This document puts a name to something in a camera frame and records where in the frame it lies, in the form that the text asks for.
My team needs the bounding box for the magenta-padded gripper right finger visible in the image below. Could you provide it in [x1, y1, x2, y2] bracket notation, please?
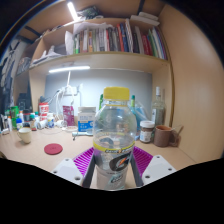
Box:
[130, 145, 178, 188]

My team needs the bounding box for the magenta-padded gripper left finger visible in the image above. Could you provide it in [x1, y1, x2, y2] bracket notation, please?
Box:
[51, 146, 98, 189]

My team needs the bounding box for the clear yellow-capped drink bottle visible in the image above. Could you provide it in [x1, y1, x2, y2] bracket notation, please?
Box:
[92, 86, 138, 192]

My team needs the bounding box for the brown jar with white lid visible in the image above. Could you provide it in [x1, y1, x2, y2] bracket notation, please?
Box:
[139, 120, 156, 144]

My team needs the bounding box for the light blue hairbrush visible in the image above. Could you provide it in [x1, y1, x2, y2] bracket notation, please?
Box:
[71, 130, 94, 138]

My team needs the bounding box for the brown mug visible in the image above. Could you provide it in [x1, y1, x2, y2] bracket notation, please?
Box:
[153, 124, 183, 148]

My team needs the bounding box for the flat round red coaster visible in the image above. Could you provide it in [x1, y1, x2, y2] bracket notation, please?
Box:
[43, 142, 64, 156]

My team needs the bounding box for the blue and white box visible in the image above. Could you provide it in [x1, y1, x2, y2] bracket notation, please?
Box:
[77, 106, 97, 133]

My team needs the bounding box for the tall clear glass bottle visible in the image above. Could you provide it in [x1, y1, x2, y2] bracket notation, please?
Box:
[151, 86, 167, 127]

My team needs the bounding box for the small white pill bottle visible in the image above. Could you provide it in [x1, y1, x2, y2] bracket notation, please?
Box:
[46, 112, 55, 129]

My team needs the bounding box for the cream ceramic cup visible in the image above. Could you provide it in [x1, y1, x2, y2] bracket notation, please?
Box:
[16, 127, 33, 145]

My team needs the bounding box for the red and white canister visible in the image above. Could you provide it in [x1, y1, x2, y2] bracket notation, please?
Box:
[38, 102, 50, 121]

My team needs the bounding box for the white power strip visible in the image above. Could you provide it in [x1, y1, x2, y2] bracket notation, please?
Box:
[61, 85, 79, 96]

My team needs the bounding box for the green plastic container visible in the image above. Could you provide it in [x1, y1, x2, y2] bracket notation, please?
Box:
[9, 105, 20, 129]

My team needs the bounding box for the white LED light bar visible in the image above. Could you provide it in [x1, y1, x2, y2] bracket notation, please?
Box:
[48, 65, 92, 74]

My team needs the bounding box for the wooden shelf unit with books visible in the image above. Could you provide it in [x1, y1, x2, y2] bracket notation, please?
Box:
[13, 11, 175, 128]

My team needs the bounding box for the ceiling tube light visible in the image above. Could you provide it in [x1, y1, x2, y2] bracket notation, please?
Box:
[66, 1, 80, 22]

